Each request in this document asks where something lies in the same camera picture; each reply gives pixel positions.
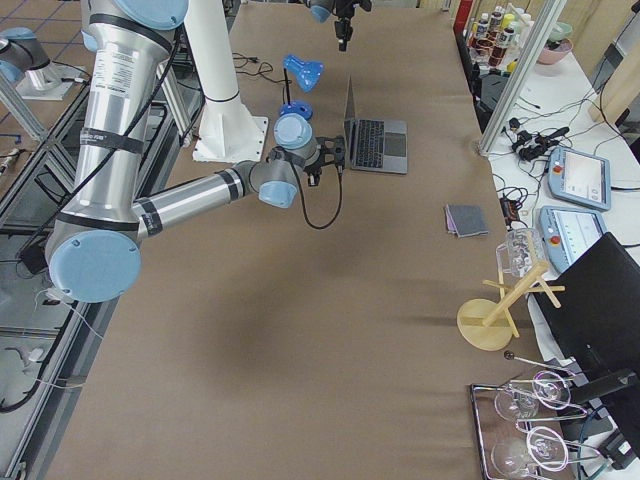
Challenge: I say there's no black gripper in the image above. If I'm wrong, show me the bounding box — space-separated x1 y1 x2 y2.
334 0 371 52
304 135 346 186

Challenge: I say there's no grey laptop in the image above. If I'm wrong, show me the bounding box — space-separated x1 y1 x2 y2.
344 78 408 175

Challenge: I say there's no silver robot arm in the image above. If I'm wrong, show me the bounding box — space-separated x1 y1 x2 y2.
45 1 345 303
303 0 372 52

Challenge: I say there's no blue desk lamp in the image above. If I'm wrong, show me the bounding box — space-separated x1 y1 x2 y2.
279 54 324 120

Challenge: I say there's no folded grey cloth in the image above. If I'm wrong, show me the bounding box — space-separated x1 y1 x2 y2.
444 204 489 238

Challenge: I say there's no pink bowl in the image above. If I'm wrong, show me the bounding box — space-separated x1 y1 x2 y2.
537 39 573 65

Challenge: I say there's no clear glass mug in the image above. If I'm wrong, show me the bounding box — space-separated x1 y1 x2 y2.
496 228 547 278

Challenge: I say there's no wooden mug tree stand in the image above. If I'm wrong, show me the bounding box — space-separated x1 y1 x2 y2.
457 260 565 351

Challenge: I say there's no lower teach pendant tablet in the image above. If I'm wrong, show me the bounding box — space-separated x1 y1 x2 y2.
538 206 607 273

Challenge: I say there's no teach pendant tablet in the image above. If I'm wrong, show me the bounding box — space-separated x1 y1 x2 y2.
538 206 607 273
548 146 611 211

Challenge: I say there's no upper teach pendant tablet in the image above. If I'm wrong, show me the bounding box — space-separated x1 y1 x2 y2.
548 146 611 211

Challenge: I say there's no black office chair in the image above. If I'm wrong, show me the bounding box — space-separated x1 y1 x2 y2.
528 232 640 416

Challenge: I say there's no wine glass rack tray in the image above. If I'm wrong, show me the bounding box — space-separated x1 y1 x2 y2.
470 350 603 479

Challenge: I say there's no black lamp power cable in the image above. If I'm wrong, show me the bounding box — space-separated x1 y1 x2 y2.
231 52 286 86

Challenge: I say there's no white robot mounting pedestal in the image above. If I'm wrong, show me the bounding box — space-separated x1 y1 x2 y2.
185 0 268 163

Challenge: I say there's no aluminium frame post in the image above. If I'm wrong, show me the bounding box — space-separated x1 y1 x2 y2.
478 0 567 157

